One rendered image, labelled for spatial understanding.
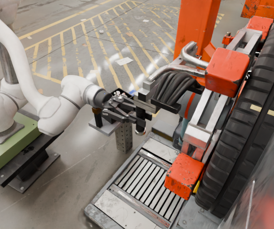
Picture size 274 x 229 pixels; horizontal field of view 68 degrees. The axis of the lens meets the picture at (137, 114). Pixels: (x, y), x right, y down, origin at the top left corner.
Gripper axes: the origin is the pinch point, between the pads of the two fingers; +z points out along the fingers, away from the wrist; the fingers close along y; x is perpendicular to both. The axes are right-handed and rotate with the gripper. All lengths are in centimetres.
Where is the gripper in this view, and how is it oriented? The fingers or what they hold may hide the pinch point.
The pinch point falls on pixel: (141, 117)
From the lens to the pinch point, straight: 76.4
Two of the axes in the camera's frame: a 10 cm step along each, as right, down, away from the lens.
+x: 0.0, -7.3, -6.8
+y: -5.7, 5.6, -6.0
